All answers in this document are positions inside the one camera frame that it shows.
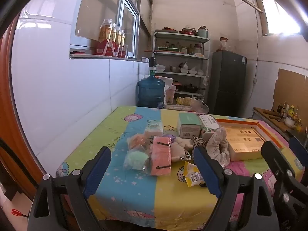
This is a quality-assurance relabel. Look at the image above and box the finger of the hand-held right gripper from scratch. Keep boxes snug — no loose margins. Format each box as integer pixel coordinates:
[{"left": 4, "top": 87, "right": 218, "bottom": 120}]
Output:
[
  {"left": 261, "top": 140, "right": 308, "bottom": 222},
  {"left": 289, "top": 137, "right": 308, "bottom": 155}
]

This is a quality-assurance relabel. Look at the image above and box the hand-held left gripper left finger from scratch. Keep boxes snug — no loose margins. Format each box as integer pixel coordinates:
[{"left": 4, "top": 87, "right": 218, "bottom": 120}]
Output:
[{"left": 28, "top": 146, "right": 112, "bottom": 231}]

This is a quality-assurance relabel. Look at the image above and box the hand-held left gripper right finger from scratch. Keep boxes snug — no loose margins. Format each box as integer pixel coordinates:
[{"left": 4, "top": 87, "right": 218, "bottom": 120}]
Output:
[{"left": 192, "top": 147, "right": 280, "bottom": 231}]

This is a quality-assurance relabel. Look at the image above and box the yellow snack packet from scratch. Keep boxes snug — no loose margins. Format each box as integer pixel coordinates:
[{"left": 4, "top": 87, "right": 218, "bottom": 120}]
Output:
[{"left": 183, "top": 161, "right": 205, "bottom": 188}]

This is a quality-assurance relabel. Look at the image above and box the floral cloth scrunchie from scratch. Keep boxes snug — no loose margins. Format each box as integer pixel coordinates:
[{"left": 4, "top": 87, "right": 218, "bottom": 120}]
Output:
[{"left": 207, "top": 126, "right": 231, "bottom": 169}]

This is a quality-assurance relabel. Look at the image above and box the orange-rimmed cardboard box tray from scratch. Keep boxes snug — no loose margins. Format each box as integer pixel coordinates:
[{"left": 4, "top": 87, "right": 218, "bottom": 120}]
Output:
[{"left": 214, "top": 118, "right": 284, "bottom": 162}]

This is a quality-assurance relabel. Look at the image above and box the leopard print scarf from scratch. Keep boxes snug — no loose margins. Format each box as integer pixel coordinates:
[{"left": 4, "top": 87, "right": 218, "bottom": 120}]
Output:
[{"left": 192, "top": 136, "right": 208, "bottom": 151}]

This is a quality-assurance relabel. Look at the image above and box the beige plush toy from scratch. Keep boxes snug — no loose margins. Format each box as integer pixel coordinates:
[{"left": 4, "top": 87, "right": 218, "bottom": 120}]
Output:
[{"left": 147, "top": 137, "right": 194, "bottom": 163}]

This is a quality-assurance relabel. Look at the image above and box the bagged green sponge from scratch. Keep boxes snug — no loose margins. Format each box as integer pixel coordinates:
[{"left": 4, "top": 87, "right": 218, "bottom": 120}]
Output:
[{"left": 123, "top": 149, "right": 150, "bottom": 172}]

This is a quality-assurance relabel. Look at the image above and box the pink towel pack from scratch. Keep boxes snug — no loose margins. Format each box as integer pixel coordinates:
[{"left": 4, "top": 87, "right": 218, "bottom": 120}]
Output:
[{"left": 150, "top": 136, "right": 172, "bottom": 176}]

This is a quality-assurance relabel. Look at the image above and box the bagged orange sponge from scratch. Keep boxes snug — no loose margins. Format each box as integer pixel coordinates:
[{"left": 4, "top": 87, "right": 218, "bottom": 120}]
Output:
[{"left": 127, "top": 133, "right": 151, "bottom": 151}]

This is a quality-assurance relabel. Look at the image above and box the green tissue pack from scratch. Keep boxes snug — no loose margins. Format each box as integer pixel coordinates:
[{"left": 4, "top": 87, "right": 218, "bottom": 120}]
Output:
[{"left": 144, "top": 120, "right": 164, "bottom": 137}]

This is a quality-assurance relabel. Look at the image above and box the kitchen counter cabinet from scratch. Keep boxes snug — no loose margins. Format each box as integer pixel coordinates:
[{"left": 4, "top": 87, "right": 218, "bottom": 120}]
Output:
[{"left": 253, "top": 107, "right": 308, "bottom": 147}]

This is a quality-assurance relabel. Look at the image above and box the wooden cutting board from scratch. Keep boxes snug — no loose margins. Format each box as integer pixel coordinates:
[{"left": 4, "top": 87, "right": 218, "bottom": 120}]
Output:
[{"left": 255, "top": 107, "right": 289, "bottom": 131}]

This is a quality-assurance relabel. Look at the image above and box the row of condiment bottles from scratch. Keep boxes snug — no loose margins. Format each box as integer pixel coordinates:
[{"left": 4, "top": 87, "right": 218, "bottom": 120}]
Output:
[{"left": 277, "top": 101, "right": 302, "bottom": 126}]

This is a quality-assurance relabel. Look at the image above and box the colourful cartoon printed bedsheet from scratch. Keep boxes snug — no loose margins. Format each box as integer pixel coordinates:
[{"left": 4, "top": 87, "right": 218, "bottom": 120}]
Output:
[{"left": 56, "top": 106, "right": 305, "bottom": 229}]

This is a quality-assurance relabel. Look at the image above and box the green and white carton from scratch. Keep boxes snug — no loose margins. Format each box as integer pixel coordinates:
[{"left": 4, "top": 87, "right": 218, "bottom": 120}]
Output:
[{"left": 177, "top": 113, "right": 202, "bottom": 139}]

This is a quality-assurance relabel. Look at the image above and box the floral tissue pack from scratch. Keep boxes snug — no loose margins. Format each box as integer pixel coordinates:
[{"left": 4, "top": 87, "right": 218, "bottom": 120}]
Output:
[{"left": 198, "top": 114, "right": 219, "bottom": 135}]

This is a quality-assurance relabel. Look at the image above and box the brown cardboard sheet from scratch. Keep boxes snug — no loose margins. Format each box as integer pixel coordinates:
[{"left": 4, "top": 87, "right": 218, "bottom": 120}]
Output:
[{"left": 272, "top": 68, "right": 308, "bottom": 116}]

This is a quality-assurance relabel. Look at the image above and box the clear plastic bag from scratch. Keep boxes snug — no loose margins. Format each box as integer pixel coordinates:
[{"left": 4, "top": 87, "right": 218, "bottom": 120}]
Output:
[{"left": 190, "top": 96, "right": 209, "bottom": 114}]

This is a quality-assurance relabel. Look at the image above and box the clear noodle packet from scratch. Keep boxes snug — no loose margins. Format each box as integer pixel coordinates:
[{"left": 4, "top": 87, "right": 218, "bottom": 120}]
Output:
[{"left": 166, "top": 105, "right": 193, "bottom": 111}]

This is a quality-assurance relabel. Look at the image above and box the dark grey refrigerator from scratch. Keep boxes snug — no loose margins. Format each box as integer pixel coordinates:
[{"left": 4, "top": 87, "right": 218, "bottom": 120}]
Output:
[{"left": 208, "top": 50, "right": 247, "bottom": 119}]

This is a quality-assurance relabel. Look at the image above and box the pink plastic bin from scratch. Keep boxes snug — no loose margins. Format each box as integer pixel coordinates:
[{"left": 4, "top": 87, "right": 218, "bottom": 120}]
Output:
[{"left": 166, "top": 85, "right": 177, "bottom": 104}]

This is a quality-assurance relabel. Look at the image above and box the black wok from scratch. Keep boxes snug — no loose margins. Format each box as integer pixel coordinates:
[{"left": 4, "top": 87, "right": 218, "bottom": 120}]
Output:
[{"left": 184, "top": 84, "right": 206, "bottom": 93}]

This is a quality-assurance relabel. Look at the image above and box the brown wooden door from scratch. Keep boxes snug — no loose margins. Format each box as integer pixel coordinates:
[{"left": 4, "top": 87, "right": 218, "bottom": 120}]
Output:
[{"left": 0, "top": 17, "right": 46, "bottom": 198}]

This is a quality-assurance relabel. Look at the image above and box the blue water jug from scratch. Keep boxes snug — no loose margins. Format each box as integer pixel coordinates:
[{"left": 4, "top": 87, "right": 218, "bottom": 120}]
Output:
[{"left": 137, "top": 71, "right": 166, "bottom": 109}]

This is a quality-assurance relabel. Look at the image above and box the white sack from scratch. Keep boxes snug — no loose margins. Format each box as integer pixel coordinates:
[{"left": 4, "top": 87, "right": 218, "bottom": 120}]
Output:
[{"left": 157, "top": 76, "right": 175, "bottom": 94}]

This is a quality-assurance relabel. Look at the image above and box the glass jar with red lid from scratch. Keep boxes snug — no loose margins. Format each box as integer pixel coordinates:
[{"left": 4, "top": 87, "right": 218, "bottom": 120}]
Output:
[{"left": 219, "top": 37, "right": 229, "bottom": 52}]

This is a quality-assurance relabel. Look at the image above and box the shrink-wrapped drink bottle pack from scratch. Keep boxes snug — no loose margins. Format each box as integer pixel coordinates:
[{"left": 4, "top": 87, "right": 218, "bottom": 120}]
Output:
[{"left": 96, "top": 19, "right": 127, "bottom": 58}]

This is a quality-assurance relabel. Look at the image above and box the small high window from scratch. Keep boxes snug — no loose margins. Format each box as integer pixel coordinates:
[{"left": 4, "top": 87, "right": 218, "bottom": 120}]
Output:
[{"left": 256, "top": 0, "right": 301, "bottom": 36}]

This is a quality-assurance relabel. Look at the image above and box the grey metal shelf rack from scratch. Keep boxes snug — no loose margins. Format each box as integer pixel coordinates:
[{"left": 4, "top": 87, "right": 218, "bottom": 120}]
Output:
[{"left": 153, "top": 29, "right": 211, "bottom": 101}]

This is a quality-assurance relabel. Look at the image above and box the sliding window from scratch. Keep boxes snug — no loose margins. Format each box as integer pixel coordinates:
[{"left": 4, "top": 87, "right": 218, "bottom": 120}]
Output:
[{"left": 70, "top": 0, "right": 154, "bottom": 59}]

